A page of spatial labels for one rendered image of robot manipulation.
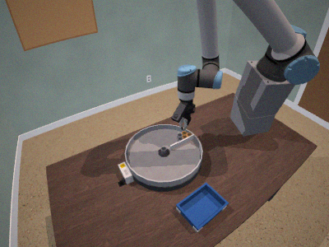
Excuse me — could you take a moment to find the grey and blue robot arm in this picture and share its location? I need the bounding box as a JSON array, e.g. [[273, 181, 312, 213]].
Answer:
[[171, 0, 320, 123]]

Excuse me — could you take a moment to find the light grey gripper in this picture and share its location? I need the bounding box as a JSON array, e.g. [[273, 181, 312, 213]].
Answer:
[[178, 99, 195, 131]]

